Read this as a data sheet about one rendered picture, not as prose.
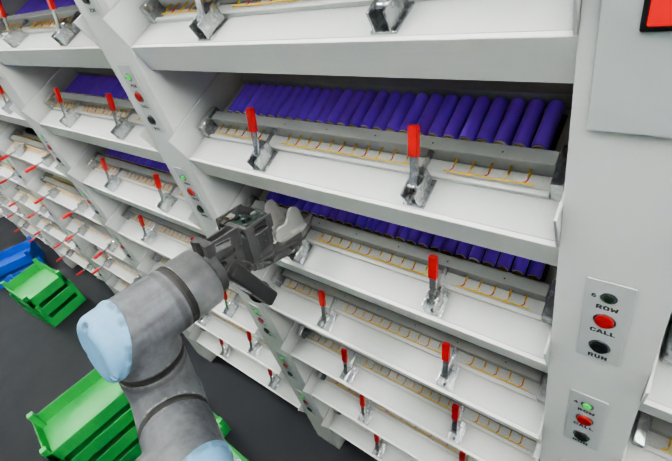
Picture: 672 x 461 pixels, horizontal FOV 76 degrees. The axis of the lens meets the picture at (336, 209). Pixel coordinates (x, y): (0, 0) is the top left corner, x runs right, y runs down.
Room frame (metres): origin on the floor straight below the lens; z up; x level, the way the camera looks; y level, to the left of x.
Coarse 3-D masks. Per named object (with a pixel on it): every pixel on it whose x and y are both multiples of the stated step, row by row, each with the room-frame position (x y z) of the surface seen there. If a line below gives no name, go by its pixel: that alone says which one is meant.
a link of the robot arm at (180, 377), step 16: (176, 368) 0.38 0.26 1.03; (192, 368) 0.40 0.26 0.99; (128, 384) 0.36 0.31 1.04; (144, 384) 0.36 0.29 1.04; (160, 384) 0.36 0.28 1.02; (176, 384) 0.36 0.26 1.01; (192, 384) 0.37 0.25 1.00; (128, 400) 0.37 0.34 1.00; (144, 400) 0.35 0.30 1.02; (160, 400) 0.34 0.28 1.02; (144, 416) 0.33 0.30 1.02
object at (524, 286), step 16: (256, 208) 0.73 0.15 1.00; (320, 224) 0.61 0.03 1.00; (336, 224) 0.60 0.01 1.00; (320, 240) 0.60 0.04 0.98; (352, 240) 0.56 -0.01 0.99; (368, 240) 0.54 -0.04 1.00; (384, 240) 0.52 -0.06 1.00; (368, 256) 0.52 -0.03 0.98; (400, 256) 0.50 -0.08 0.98; (416, 256) 0.47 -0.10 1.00; (448, 256) 0.45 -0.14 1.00; (416, 272) 0.46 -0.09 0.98; (464, 272) 0.41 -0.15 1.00; (480, 272) 0.40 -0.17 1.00; (496, 272) 0.39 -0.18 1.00; (512, 288) 0.37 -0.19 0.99; (528, 288) 0.35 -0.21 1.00; (544, 288) 0.34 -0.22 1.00
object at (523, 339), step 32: (256, 192) 0.78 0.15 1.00; (320, 256) 0.58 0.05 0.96; (384, 256) 0.52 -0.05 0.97; (352, 288) 0.49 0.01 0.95; (384, 288) 0.47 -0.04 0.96; (416, 288) 0.44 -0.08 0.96; (480, 288) 0.40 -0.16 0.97; (416, 320) 0.43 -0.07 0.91; (448, 320) 0.38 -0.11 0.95; (480, 320) 0.36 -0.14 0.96; (512, 320) 0.34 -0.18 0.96; (544, 320) 0.32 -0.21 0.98; (512, 352) 0.31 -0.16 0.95; (544, 352) 0.27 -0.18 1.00
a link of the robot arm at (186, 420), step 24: (168, 408) 0.32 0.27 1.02; (192, 408) 0.32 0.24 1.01; (144, 432) 0.31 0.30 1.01; (168, 432) 0.29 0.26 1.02; (192, 432) 0.29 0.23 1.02; (216, 432) 0.29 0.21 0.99; (144, 456) 0.28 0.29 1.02; (168, 456) 0.26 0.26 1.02; (192, 456) 0.26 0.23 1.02; (216, 456) 0.26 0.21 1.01
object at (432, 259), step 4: (428, 256) 0.42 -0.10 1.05; (432, 256) 0.41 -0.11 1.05; (436, 256) 0.41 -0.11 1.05; (428, 260) 0.41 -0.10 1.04; (432, 260) 0.41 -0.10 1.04; (436, 260) 0.41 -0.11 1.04; (428, 264) 0.41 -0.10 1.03; (432, 264) 0.41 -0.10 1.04; (436, 264) 0.41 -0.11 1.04; (428, 268) 0.41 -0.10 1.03; (432, 268) 0.41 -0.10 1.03; (436, 268) 0.41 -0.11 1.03; (428, 272) 0.41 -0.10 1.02; (432, 272) 0.41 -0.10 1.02; (436, 272) 0.41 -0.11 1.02; (428, 276) 0.41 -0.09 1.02; (432, 276) 0.41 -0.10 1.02; (436, 276) 0.40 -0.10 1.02; (432, 280) 0.41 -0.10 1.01; (436, 280) 0.40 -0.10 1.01; (432, 284) 0.41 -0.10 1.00; (436, 284) 0.40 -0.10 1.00; (432, 288) 0.40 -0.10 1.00; (436, 288) 0.40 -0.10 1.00; (432, 292) 0.40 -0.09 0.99; (436, 292) 0.41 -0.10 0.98; (432, 296) 0.40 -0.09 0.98; (436, 296) 0.40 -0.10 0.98
